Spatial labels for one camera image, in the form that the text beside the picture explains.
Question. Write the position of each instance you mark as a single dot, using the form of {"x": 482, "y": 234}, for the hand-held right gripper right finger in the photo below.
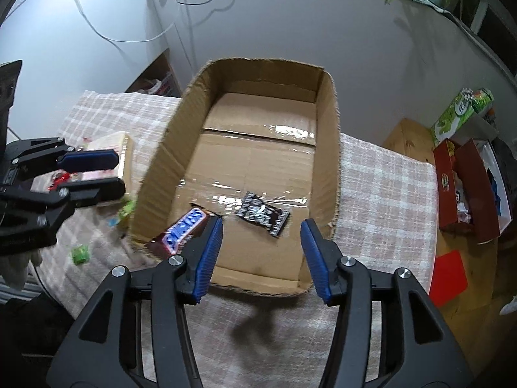
{"x": 313, "y": 246}

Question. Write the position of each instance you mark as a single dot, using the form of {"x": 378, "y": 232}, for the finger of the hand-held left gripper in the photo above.
{"x": 101, "y": 190}
{"x": 89, "y": 161}

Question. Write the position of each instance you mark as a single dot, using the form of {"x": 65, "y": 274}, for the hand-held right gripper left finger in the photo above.
{"x": 210, "y": 246}

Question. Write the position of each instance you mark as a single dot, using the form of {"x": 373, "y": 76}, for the brown chocolate bar blue print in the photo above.
{"x": 181, "y": 228}

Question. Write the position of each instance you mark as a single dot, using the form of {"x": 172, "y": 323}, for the red-ended clear candy packet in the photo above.
{"x": 58, "y": 180}

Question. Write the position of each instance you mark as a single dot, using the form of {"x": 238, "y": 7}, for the dark brown candy packet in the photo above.
{"x": 258, "y": 212}

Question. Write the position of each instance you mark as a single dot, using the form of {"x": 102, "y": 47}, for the cardboard box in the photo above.
{"x": 250, "y": 169}

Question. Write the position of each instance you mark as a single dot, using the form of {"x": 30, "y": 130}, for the person's left hand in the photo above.
{"x": 16, "y": 268}

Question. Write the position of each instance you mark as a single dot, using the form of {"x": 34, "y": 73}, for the bright green candy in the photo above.
{"x": 80, "y": 255}

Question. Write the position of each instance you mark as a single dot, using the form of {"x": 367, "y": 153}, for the pink plaid cloth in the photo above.
{"x": 383, "y": 178}

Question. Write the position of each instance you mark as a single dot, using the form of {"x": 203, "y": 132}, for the red sheet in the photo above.
{"x": 448, "y": 277}

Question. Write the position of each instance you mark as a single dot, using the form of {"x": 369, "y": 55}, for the dark cloth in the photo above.
{"x": 32, "y": 331}

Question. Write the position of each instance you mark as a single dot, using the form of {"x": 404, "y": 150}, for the red open box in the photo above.
{"x": 480, "y": 194}

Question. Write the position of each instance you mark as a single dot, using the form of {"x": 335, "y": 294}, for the green carton box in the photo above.
{"x": 456, "y": 115}

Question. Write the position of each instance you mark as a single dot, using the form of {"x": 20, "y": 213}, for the white open box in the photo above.
{"x": 505, "y": 194}

